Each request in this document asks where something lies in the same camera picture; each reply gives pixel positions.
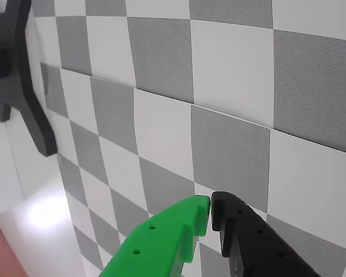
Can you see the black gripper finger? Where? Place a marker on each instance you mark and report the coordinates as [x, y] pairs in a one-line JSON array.
[[248, 245]]

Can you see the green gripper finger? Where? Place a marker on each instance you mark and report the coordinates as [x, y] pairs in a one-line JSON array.
[[161, 245]]

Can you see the grey white checkerboard mat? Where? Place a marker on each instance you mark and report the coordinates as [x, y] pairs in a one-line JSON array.
[[233, 144]]

